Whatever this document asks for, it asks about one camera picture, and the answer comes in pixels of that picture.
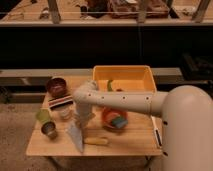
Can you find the wooden table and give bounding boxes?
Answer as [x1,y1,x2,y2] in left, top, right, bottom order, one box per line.
[25,75,164,169]

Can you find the white small cup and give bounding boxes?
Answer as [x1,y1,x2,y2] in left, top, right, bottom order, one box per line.
[59,108,72,120]

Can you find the yellow plastic bin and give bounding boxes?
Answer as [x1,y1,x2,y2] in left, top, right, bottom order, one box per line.
[93,65,157,91]

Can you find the dark red bowl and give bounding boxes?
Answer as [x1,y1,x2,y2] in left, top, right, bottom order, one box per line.
[46,78,67,98]

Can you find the green chili pepper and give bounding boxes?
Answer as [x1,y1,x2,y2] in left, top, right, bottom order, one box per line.
[107,80,114,92]

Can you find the light blue towel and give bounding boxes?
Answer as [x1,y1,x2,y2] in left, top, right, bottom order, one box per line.
[67,121,84,153]

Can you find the white handled spatula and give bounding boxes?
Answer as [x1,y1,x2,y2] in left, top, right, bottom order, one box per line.
[151,116,162,148]

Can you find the blue sponge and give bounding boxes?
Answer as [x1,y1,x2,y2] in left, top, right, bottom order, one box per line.
[111,116,128,129]

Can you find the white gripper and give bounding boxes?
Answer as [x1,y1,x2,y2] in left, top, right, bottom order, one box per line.
[75,103,95,129]

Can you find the orange bowl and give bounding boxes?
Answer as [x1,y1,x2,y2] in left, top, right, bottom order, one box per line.
[101,108,128,129]

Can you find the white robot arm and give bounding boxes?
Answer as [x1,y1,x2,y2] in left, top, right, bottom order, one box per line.
[73,81,213,171]

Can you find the green cup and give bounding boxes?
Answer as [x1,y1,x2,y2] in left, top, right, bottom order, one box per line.
[36,109,51,124]

